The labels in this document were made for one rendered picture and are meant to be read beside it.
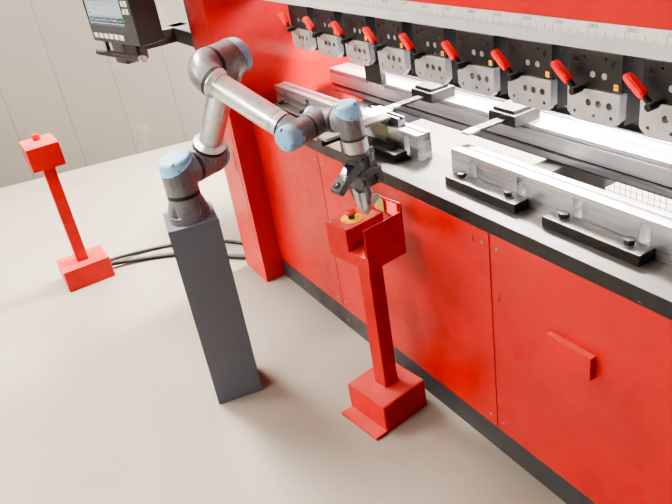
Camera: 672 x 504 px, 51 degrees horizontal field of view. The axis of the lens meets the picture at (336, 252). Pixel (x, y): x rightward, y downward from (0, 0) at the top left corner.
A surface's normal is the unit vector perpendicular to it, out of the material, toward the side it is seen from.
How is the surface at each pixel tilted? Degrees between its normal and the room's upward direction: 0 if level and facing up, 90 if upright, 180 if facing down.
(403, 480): 0
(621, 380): 90
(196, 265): 90
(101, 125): 90
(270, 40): 90
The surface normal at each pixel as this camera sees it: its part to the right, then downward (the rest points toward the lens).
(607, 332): -0.84, 0.36
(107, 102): 0.32, 0.42
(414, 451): -0.14, -0.86
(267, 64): 0.52, 0.35
